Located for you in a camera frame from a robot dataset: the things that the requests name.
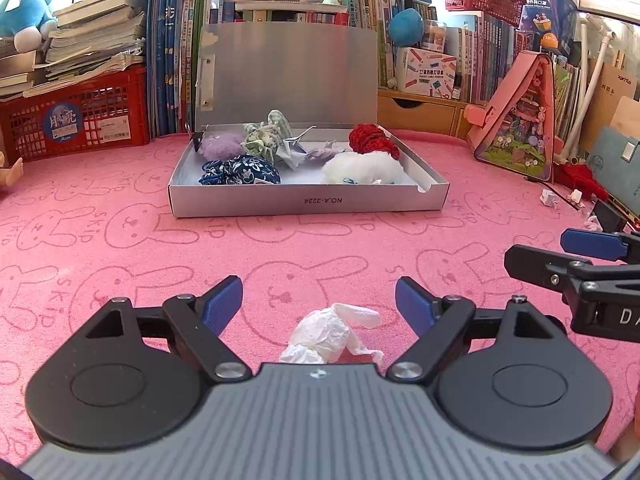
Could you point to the white paper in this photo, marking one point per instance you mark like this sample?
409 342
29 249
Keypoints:
292 152

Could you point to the blue floral cloth pouch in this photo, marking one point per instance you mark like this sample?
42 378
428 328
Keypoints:
240 170

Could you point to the silver cardboard box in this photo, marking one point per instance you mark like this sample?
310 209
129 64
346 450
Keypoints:
290 70

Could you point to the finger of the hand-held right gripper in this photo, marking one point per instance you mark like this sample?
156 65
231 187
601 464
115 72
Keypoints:
590 242
540 260

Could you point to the purple plush toy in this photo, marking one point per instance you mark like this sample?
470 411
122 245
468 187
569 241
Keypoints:
222 146

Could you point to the pink triangular toy house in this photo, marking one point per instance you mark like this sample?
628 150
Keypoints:
520 135

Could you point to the red knitted cloth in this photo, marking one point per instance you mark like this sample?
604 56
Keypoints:
582 180

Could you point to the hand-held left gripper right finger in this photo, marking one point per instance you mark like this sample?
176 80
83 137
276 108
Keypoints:
412 305

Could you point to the big round blue plush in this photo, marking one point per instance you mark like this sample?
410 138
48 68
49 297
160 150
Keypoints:
405 25

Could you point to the pink bunny-print blanket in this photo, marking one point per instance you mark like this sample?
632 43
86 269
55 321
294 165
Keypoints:
125 240

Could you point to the row of blue books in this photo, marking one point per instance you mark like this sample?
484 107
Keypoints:
170 60

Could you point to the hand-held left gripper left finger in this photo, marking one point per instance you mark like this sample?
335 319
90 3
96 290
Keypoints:
225 300

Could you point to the large red plastic basket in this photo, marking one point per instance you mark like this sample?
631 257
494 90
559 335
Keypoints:
100 120

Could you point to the brown cardboard sheet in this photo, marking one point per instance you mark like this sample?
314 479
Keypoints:
617 95

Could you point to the teal notebook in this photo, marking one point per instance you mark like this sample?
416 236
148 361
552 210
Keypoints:
612 165

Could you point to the row of colourful books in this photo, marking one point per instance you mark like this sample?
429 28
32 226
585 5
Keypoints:
490 55

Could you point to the white tissue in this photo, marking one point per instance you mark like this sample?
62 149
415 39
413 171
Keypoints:
320 332

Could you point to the brown-haired doll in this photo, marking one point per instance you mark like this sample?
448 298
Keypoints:
12 175

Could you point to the red knitted pouch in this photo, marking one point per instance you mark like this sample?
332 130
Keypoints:
370 137

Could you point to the blue plush toy white feet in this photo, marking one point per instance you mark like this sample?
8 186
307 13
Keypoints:
25 15

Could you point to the green checked cloth pouch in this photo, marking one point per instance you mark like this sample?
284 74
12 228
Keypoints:
260 140

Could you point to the stack of lying books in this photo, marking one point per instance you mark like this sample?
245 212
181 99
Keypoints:
95 35

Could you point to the white fluffy plush toy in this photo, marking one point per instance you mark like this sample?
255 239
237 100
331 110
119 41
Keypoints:
355 167

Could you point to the white pipe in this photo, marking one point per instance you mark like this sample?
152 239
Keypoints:
592 75

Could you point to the black binder clip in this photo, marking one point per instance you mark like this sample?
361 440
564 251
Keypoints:
196 136

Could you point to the dark blue printed carton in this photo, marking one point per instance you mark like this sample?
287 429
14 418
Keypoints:
547 15

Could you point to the white printed carton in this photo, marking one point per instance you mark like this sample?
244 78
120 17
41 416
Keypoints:
425 75

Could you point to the wooden drawer organizer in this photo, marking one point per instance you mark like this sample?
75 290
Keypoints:
420 110

